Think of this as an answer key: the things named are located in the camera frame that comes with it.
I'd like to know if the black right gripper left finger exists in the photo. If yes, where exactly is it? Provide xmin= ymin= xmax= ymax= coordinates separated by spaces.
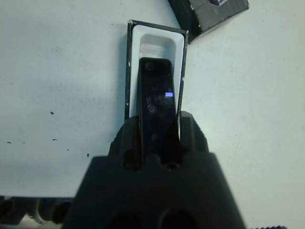
xmin=109 ymin=116 xmax=142 ymax=171

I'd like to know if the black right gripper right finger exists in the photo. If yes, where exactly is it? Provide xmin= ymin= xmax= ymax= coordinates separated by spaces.
xmin=177 ymin=112 xmax=210 ymax=166

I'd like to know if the slim black camera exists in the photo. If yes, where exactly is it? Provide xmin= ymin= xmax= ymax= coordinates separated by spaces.
xmin=137 ymin=56 xmax=183 ymax=165

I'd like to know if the black box lid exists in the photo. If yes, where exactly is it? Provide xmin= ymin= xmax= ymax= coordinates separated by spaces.
xmin=168 ymin=0 xmax=250 ymax=45

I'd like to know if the black box with white tray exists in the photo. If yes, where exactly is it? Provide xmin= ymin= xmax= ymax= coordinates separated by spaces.
xmin=124 ymin=20 xmax=190 ymax=120

